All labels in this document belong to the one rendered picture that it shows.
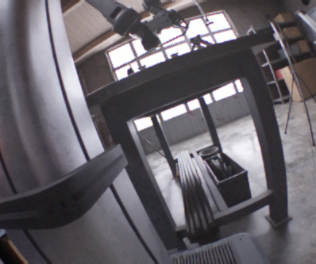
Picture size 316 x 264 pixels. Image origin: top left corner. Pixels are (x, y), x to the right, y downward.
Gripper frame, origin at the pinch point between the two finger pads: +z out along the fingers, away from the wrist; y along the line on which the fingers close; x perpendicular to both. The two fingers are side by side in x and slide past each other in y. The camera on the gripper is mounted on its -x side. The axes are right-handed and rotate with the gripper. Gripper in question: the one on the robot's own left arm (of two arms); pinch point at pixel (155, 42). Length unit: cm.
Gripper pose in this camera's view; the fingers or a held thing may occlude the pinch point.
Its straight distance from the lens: 72.0
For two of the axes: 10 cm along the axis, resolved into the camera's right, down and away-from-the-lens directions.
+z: 3.5, -2.2, 9.1
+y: -3.7, -9.3, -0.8
